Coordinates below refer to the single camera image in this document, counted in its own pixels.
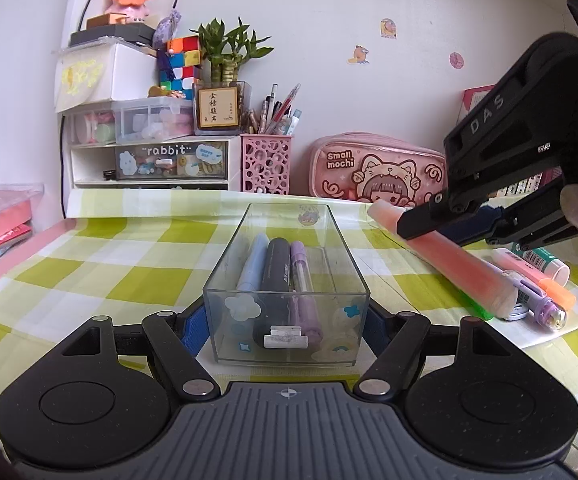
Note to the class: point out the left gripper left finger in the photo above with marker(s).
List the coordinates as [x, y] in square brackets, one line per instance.
[174, 341]

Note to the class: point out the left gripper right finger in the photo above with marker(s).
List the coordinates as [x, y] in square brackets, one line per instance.
[397, 341]

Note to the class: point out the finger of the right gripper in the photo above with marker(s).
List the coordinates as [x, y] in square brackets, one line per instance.
[432, 216]
[480, 226]

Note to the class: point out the pink highlighter pen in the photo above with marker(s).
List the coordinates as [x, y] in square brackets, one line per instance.
[477, 279]

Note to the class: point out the orange pink highlighter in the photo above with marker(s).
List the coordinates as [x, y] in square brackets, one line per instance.
[558, 294]

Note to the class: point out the green highlighter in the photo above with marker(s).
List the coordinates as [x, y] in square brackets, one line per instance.
[468, 304]

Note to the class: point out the light blue pen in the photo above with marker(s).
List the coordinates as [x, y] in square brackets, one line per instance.
[252, 271]

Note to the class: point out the green white glue stick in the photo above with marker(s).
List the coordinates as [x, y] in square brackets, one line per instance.
[543, 260]

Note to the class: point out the black marker pen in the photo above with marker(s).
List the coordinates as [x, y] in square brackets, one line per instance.
[273, 295]

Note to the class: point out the lilac mechanical pencil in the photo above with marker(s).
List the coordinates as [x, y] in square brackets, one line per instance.
[304, 310]

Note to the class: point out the clear plastic organizer tray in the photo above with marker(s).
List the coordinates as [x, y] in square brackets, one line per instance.
[342, 294]

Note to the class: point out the purple cartoon multicolour pen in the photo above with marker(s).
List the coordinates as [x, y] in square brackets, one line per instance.
[545, 311]

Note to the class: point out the dark grey ruler case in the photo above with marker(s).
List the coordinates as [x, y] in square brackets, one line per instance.
[519, 312]

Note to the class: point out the pink cat pencil case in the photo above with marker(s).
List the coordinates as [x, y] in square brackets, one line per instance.
[366, 167]

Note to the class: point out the green checkered table cloth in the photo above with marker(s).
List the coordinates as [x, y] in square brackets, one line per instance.
[127, 254]

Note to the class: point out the pink perforated pen basket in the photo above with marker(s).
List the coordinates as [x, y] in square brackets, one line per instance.
[265, 163]

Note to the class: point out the white drawer organizer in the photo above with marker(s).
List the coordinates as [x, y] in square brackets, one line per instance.
[120, 129]

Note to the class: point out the lucky bamboo plant pot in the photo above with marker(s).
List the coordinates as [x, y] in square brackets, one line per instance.
[223, 101]

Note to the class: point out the colourful rubik cube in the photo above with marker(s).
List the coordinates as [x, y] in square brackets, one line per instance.
[180, 65]

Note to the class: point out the black box on organizer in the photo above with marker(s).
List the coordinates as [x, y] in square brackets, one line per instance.
[134, 33]

